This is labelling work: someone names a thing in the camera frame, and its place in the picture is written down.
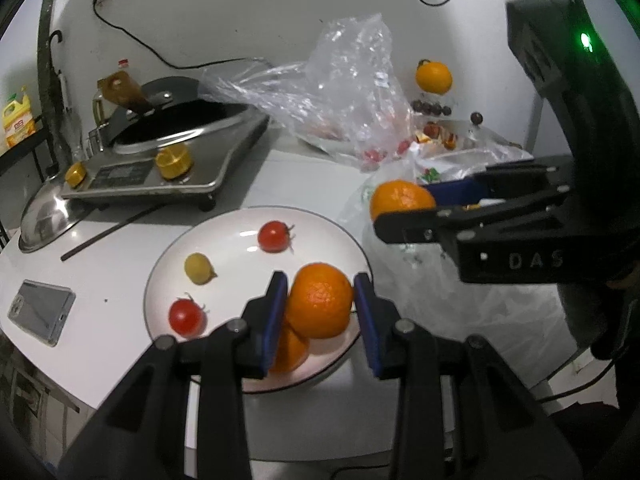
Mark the orange tangerine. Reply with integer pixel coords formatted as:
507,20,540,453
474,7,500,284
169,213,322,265
285,262,354,339
369,180,436,221

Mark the large orange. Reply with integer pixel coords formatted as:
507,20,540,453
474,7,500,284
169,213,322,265
270,322,310,374

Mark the red cherry tomato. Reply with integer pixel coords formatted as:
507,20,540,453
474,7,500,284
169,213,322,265
168,294,206,338

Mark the printed white plastic bag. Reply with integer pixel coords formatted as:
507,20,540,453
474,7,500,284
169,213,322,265
338,140,582,387

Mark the steel pot lid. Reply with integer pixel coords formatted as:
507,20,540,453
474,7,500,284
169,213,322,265
438,118,518,148

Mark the white round plate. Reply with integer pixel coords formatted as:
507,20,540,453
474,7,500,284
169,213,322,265
143,205,374,395

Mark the yellow-green fruit on plate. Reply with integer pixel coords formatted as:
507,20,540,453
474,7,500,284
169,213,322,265
183,252,217,285

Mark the red tomato on plate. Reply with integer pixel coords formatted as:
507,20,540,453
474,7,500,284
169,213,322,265
257,220,294,254

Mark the orange on glass jar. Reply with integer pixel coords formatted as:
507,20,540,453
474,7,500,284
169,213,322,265
414,60,454,96

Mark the clear plastic bag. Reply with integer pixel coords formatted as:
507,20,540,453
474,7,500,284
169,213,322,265
198,14,413,171

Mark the black chopstick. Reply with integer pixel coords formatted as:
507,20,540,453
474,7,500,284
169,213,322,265
60,205,164,262

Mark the grey smartphone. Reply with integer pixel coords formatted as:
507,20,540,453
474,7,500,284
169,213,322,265
8,280,76,348

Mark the induction cooker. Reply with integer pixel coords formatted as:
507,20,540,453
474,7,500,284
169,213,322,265
62,100,269,211

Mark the steel dome lid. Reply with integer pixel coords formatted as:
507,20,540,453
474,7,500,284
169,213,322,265
18,174,93,254

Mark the yellow oil bottle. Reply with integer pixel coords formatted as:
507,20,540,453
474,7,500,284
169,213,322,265
2,87,36,148

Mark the black wok wooden handle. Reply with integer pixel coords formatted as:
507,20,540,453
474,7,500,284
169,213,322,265
92,70,198,126

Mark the black power cable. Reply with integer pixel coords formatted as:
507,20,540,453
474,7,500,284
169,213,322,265
92,0,271,71

